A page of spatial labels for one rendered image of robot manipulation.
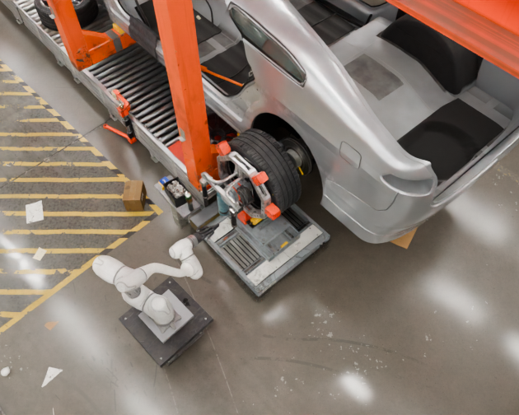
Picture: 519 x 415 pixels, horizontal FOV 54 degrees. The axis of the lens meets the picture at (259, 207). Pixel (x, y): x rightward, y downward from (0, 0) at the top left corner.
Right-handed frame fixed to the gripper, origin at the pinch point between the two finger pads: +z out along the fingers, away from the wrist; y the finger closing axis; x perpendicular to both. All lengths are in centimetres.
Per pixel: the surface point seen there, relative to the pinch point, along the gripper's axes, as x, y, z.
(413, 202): -80, -106, 52
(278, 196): -35, -27, 30
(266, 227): 34, -7, 58
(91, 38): -23, 235, 55
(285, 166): -52, -19, 41
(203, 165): -18, 42, 24
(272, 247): 40, -22, 51
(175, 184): 10, 59, 13
